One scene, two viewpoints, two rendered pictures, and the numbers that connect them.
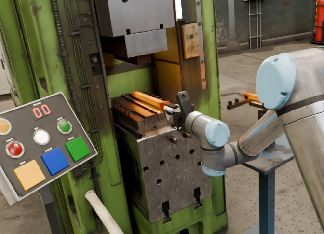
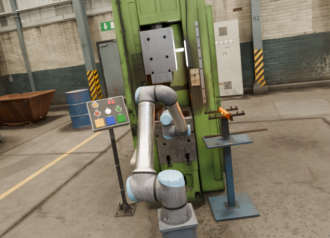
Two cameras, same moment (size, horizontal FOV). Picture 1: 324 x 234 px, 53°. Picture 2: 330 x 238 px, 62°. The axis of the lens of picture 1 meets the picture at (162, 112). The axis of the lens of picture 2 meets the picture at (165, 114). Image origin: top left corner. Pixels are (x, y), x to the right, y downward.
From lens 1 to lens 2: 1.60 m
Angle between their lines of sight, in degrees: 32
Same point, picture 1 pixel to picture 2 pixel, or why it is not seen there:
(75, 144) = (120, 116)
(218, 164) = (166, 133)
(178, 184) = (176, 148)
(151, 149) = (160, 127)
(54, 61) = (126, 83)
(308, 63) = (144, 90)
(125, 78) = not seen: hidden behind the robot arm
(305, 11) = not seen: outside the picture
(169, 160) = not seen: hidden behind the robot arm
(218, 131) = (164, 118)
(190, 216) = (183, 168)
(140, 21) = (158, 68)
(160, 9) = (168, 63)
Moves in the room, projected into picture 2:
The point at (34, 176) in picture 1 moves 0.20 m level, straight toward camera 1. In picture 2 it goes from (100, 123) to (93, 130)
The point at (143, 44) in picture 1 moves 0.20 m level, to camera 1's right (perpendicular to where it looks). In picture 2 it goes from (159, 78) to (178, 76)
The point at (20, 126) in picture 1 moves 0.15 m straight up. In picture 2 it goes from (101, 106) to (98, 90)
